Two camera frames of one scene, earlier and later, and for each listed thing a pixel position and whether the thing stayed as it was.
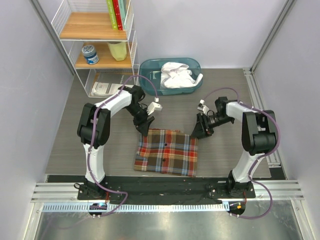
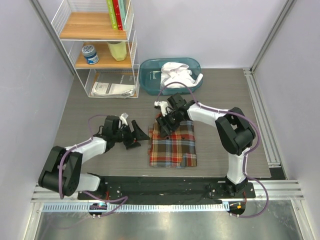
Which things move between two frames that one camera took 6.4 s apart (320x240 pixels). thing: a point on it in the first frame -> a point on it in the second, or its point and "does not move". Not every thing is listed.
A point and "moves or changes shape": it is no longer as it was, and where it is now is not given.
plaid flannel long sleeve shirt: x=167 y=151 moves or changes shape
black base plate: x=158 y=188 does not move
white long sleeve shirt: x=175 y=75 does not move
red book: x=119 y=24 does not move
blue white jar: x=90 y=54 does not move
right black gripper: x=202 y=129 -> x=162 y=122
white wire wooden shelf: x=100 y=38 does not move
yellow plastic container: x=119 y=50 does not move
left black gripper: x=142 y=125 -> x=139 y=134
